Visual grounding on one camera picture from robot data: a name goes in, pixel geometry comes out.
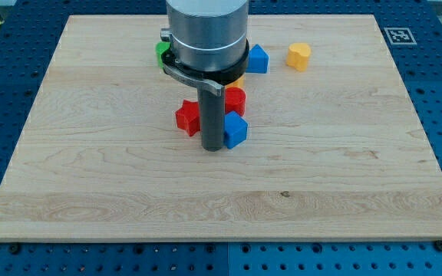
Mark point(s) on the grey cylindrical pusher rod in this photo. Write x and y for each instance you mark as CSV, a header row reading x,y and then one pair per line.
x,y
212,111

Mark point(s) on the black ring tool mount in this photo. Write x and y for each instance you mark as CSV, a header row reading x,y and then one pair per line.
x,y
208,69

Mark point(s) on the red star block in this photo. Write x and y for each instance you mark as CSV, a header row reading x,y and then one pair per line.
x,y
188,117

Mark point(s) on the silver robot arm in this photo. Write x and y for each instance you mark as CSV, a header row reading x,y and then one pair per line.
x,y
208,23

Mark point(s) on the yellow block behind arm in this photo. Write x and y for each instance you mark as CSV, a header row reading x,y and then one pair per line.
x,y
239,83

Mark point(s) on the red circle block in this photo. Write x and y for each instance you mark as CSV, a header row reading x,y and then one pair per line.
x,y
235,100

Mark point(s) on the blue cube block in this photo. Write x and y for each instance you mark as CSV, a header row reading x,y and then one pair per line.
x,y
235,129

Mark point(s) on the blue triangle block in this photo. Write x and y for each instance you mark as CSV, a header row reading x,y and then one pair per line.
x,y
258,60

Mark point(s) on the green block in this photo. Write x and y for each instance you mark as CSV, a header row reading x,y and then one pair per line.
x,y
160,48

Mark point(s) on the yellow heart block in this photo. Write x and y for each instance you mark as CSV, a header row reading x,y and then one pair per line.
x,y
298,56

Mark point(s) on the wooden board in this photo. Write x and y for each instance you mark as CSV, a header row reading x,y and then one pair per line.
x,y
335,153

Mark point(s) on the white fiducial marker tag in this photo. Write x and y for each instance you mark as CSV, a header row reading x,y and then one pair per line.
x,y
400,36

